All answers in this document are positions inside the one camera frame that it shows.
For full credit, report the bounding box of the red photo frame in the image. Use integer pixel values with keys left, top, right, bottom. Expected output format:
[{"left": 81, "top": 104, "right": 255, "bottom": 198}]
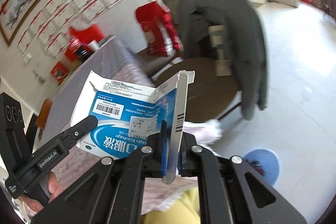
[{"left": 50, "top": 61, "right": 69, "bottom": 85}]

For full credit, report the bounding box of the red cushion chair cover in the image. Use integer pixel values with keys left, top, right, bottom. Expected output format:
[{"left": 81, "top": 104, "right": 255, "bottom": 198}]
[{"left": 135, "top": 0, "right": 182, "bottom": 57}]

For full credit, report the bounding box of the red bag on table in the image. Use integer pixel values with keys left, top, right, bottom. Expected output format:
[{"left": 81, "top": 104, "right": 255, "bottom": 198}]
[{"left": 64, "top": 24, "right": 105, "bottom": 62}]

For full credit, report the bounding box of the pink checkered tablecloth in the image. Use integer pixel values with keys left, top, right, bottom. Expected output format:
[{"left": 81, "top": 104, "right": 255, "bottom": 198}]
[{"left": 24, "top": 39, "right": 224, "bottom": 217}]

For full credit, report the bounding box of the yellow cloth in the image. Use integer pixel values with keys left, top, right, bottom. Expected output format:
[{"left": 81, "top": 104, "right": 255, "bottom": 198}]
[{"left": 140, "top": 187, "right": 201, "bottom": 224}]

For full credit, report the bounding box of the orange wooden chair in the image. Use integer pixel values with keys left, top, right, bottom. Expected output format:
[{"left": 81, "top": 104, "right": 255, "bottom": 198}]
[{"left": 35, "top": 98, "right": 52, "bottom": 129}]

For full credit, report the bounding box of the round brown chair seat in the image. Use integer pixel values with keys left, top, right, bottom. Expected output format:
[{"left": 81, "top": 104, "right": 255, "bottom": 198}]
[{"left": 154, "top": 57, "right": 239, "bottom": 123}]

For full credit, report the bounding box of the white blue medicine box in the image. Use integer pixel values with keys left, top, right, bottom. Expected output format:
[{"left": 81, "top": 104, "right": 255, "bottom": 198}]
[{"left": 70, "top": 70, "right": 195, "bottom": 185}]

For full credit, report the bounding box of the grey jacket on chair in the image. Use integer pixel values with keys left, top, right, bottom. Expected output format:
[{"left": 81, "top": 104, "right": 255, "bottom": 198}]
[{"left": 178, "top": 0, "right": 269, "bottom": 121}]

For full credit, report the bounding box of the black bottle box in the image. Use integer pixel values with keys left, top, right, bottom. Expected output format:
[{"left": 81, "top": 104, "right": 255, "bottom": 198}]
[{"left": 75, "top": 46, "right": 91, "bottom": 63}]

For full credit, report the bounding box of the white paper cup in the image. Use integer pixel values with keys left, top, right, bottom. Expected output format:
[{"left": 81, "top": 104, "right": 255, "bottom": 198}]
[{"left": 88, "top": 40, "right": 100, "bottom": 52}]

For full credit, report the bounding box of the person's left hand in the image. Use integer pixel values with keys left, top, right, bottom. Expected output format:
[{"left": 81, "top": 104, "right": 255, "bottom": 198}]
[{"left": 19, "top": 170, "right": 65, "bottom": 214}]

